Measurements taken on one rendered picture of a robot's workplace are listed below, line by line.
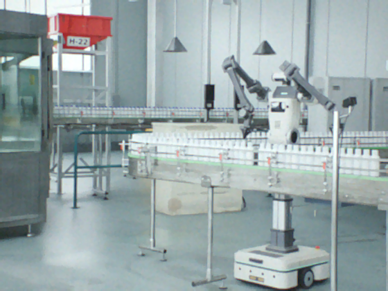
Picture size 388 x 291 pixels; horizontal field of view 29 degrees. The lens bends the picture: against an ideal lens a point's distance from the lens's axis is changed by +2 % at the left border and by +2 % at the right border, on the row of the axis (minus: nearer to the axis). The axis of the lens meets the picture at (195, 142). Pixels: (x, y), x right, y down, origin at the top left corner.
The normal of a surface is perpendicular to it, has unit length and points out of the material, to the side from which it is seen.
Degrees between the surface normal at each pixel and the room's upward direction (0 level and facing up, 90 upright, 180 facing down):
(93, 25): 89
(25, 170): 90
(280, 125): 90
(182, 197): 90
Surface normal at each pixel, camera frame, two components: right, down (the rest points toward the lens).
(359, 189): -0.69, 0.03
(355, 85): 0.48, 0.05
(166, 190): -0.88, 0.01
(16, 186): 0.72, 0.05
